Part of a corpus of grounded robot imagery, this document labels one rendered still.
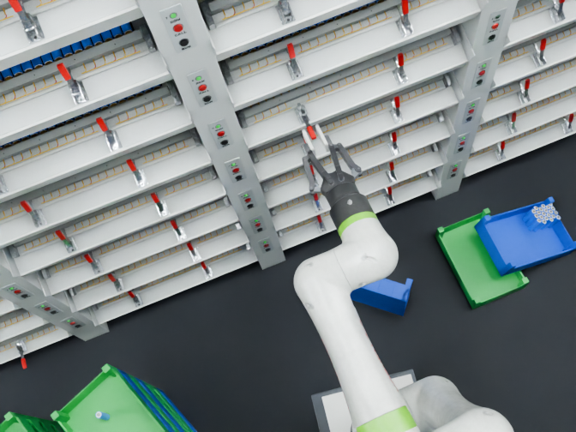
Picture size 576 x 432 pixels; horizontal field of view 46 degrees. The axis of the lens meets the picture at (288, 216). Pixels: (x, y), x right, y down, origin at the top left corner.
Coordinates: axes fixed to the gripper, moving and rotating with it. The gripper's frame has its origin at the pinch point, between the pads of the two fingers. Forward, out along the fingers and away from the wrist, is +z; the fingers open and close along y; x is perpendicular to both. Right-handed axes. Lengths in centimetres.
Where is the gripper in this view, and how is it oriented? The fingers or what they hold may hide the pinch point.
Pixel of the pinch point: (315, 140)
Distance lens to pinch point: 166.6
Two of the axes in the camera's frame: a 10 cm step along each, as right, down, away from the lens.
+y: 9.3, -3.7, 0.4
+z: -3.4, -7.8, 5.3
